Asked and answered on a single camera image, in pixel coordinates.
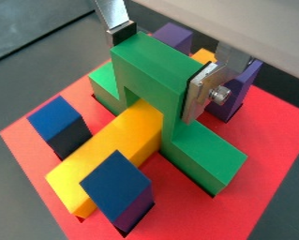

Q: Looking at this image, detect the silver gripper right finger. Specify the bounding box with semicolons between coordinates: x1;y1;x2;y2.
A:
181;42;252;124

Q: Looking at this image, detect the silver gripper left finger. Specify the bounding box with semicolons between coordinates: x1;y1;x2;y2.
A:
93;0;136;47

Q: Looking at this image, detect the green bridge-shaped block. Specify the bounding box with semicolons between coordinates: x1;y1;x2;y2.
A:
89;32;247;196

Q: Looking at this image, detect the red base board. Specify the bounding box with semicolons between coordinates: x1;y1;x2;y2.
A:
0;59;299;240

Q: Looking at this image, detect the purple block left front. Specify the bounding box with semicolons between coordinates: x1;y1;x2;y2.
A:
205;60;263;122

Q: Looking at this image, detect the purple block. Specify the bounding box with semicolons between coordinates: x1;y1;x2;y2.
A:
151;22;192;55
205;60;263;122

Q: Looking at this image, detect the purple block right front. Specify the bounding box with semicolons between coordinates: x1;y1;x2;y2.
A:
151;22;192;55

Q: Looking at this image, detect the yellow long bar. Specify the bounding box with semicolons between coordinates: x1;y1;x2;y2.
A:
44;47;219;219

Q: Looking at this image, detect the blue block right rear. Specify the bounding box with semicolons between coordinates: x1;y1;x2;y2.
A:
28;96;91;159

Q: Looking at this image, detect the blue block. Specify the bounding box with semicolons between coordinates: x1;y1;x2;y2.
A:
80;151;153;234
28;96;91;159

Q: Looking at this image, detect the blue block left rear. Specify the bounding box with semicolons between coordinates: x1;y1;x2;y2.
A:
80;151;153;234

